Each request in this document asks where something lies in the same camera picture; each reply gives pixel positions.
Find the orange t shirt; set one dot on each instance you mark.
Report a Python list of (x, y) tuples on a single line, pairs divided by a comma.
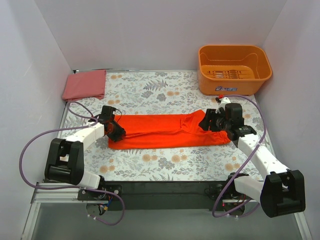
[(160, 131)]

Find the folded pink t shirt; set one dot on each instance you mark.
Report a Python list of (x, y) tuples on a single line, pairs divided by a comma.
[(90, 84)]

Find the orange plastic basket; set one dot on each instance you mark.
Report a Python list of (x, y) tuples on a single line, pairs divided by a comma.
[(232, 69)]

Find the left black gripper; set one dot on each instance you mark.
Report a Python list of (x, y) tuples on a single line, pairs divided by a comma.
[(116, 131)]

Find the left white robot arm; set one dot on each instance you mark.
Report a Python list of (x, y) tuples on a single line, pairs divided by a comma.
[(66, 161)]

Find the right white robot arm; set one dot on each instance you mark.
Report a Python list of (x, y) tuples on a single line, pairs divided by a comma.
[(282, 190)]

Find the floral table mat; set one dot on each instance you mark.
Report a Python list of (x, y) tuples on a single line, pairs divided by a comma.
[(155, 92)]

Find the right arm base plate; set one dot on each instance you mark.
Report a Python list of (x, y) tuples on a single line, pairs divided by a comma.
[(213, 191)]

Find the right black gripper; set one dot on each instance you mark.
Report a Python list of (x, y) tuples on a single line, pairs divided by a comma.
[(211, 120)]

